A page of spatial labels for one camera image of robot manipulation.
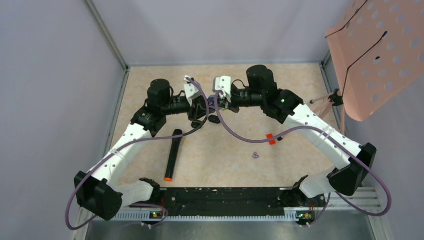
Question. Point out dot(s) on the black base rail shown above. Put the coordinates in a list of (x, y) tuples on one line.
[(233, 202)]

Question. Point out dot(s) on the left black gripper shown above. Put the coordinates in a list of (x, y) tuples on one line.
[(199, 109)]

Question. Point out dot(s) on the black microphone orange end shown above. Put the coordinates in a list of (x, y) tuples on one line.
[(172, 159)]

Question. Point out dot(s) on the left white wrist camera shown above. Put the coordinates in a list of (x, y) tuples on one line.
[(191, 91)]

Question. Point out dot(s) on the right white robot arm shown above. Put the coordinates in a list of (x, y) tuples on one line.
[(350, 159)]

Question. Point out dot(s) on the red block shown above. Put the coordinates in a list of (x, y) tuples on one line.
[(271, 141)]

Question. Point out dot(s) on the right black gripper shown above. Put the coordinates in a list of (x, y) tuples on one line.
[(231, 106)]

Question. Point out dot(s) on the small black earbud case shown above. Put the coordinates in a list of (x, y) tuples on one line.
[(196, 124)]

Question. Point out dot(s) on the oval black charging case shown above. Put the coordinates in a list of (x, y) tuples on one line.
[(214, 119)]

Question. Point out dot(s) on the pink perforated music stand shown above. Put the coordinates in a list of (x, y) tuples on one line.
[(377, 50)]

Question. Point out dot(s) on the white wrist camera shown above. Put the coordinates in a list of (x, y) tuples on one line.
[(223, 86), (191, 91)]

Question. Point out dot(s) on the silver lilac oval case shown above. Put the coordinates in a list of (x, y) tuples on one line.
[(211, 100)]

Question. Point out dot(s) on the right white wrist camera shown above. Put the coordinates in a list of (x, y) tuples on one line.
[(223, 86)]

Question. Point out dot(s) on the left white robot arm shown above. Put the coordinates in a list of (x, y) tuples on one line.
[(97, 190)]

